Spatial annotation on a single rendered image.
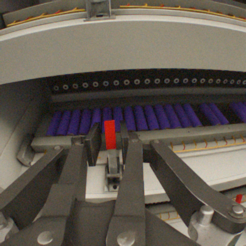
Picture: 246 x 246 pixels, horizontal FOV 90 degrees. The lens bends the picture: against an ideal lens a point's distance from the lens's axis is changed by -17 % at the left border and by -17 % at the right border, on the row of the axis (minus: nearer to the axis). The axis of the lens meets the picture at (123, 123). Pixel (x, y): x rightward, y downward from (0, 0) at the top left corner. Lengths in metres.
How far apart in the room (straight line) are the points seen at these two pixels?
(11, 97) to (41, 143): 0.09
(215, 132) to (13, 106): 0.34
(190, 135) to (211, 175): 0.07
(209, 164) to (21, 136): 0.31
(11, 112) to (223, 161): 0.35
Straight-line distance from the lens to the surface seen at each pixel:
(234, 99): 0.39
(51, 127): 0.28
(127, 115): 0.27
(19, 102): 0.29
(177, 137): 0.24
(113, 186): 0.21
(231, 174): 0.27
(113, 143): 0.18
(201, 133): 0.26
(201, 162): 0.25
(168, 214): 0.39
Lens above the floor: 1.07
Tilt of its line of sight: 23 degrees down
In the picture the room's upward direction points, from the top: 3 degrees counter-clockwise
